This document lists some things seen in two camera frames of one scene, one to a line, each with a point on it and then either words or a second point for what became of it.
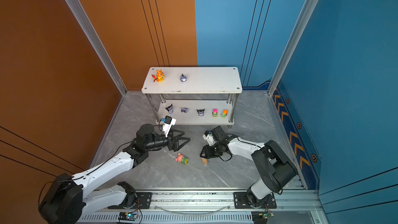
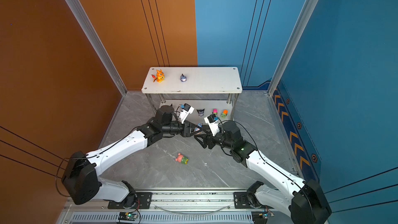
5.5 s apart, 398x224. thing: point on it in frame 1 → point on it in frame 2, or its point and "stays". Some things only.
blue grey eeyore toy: [183, 78] stays
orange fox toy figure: [159, 77] stays
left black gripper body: [162, 141] → [186, 134]
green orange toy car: [224, 113] stays
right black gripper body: [213, 151] → [213, 141]
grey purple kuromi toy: [200, 112] stays
